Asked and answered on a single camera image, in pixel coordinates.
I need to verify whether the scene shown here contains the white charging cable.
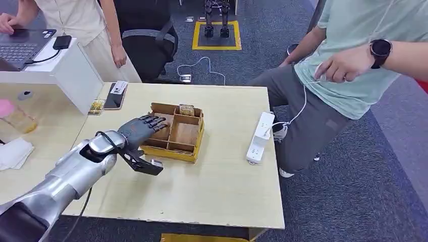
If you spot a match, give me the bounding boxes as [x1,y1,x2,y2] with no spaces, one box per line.
[264,62,327,139]

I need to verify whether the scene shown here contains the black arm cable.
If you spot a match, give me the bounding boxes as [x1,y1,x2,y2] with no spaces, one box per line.
[60,187,92,242]

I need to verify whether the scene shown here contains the black adapter cable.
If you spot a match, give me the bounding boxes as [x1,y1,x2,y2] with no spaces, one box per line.
[24,49,61,65]

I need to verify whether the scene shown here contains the green-shirted person's right hand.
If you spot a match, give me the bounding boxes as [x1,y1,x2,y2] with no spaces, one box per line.
[279,55,297,67]

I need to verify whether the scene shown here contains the pink-capped drink bottle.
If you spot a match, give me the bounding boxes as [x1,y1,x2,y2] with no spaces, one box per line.
[0,98,38,134]

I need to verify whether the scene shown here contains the black wristwatch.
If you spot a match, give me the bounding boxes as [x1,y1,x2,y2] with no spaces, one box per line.
[369,39,393,70]

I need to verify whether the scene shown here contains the wooden compartment box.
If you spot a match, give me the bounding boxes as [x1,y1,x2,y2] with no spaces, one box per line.
[139,102,205,164]

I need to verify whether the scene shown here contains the black office chair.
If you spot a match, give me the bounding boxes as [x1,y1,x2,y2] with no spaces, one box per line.
[114,0,179,84]

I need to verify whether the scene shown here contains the white tissue stack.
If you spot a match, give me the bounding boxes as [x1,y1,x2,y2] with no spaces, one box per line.
[0,137,35,171]

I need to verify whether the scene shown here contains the black power adapter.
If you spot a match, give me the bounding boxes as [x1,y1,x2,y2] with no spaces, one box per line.
[52,35,73,51]

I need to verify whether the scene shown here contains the dark grey laptop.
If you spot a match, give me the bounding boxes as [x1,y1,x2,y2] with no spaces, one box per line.
[0,28,58,72]

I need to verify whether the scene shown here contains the black robot legs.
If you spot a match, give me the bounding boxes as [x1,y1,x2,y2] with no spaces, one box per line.
[204,0,231,38]

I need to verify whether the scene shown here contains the black smartphone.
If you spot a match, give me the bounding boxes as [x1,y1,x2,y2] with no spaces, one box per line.
[103,82,128,110]

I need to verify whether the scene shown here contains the white power strip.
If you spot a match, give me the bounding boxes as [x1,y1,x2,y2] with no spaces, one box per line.
[246,111,276,165]

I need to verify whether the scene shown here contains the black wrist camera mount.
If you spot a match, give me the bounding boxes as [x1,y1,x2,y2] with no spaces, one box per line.
[117,148,165,176]

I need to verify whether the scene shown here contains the person in green shirt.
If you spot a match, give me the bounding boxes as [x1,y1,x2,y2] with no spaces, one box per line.
[247,0,428,178]

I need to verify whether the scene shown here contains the white floor cable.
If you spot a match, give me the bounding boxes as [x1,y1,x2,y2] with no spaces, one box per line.
[176,56,226,86]

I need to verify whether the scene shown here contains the yellow printed playing card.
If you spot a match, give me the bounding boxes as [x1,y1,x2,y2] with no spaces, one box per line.
[87,98,106,116]

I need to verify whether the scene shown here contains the white-clothed person's right hand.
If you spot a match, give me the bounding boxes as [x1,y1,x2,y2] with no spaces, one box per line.
[0,13,22,35]

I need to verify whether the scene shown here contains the green-shirted person's left hand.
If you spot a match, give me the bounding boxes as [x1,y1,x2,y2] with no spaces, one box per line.
[314,45,373,84]

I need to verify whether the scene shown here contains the white-clothed person's left hand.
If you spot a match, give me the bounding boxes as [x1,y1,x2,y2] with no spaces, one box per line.
[111,44,128,69]

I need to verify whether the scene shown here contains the white desk partition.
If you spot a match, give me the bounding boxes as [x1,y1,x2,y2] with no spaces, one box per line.
[0,37,104,116]

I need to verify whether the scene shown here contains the white printed tag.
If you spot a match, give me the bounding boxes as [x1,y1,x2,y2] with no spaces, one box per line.
[110,80,129,95]

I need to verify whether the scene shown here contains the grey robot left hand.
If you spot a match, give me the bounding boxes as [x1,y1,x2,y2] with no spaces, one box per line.
[118,114,169,152]

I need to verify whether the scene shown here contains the person in white clothing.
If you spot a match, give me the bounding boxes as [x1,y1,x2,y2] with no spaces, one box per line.
[0,0,143,84]

